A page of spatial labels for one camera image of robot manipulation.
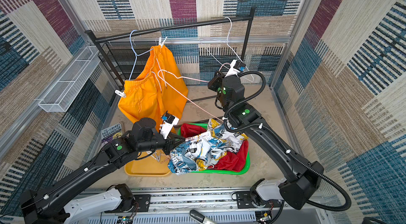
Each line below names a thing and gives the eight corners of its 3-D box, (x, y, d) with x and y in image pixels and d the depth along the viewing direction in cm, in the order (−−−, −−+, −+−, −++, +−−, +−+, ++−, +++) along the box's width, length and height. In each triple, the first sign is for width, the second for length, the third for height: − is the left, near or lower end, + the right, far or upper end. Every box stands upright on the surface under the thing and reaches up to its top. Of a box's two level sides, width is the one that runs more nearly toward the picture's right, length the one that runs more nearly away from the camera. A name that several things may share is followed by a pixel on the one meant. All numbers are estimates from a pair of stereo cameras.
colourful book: (104, 145, 95) (101, 142, 91) (102, 133, 100) (99, 130, 97) (124, 137, 98) (122, 134, 95) (121, 125, 103) (119, 122, 100)
